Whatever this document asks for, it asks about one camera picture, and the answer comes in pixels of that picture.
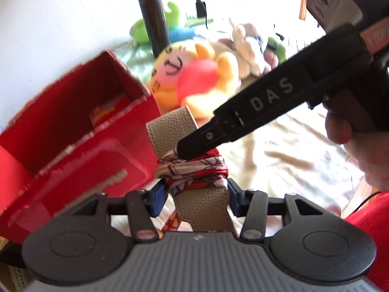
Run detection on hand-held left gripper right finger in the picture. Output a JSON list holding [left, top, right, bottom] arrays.
[[227, 178, 323, 241]]

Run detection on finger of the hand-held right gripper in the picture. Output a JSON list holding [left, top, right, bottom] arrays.
[[176, 120, 233, 159]]

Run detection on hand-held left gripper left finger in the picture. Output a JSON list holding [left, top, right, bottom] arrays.
[[71, 179, 167, 241]]

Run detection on red white patterned scarf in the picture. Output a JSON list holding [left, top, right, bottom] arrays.
[[153, 147, 230, 196]]

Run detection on beige leather strap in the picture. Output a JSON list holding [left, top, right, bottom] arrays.
[[146, 106, 238, 235]]

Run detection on yellow tiger plush toy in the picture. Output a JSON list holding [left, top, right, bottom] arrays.
[[148, 40, 243, 120]]

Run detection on red cardboard box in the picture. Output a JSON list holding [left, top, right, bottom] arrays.
[[0, 50, 162, 244]]

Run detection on person's right hand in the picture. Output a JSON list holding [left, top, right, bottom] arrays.
[[325, 110, 389, 193]]

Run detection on small green plush toy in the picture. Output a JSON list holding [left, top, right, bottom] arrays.
[[267, 36, 288, 62]]

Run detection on white plush toy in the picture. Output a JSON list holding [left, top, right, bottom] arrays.
[[229, 18, 274, 77]]

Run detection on small red patterned box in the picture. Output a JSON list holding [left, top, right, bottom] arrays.
[[89, 95, 132, 129]]

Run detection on green blue plush toy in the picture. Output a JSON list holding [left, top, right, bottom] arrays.
[[130, 1, 202, 46]]

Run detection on black thermos bottle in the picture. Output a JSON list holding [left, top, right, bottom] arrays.
[[136, 0, 171, 58]]

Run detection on person's red clothing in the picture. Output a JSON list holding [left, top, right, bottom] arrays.
[[344, 190, 389, 292]]

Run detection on printed cardboard piece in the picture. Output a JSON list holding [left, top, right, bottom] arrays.
[[0, 237, 35, 292]]

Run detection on black cable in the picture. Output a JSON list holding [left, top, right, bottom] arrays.
[[353, 190, 381, 213]]

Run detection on black charger with cable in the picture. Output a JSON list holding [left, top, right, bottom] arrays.
[[194, 0, 214, 28]]

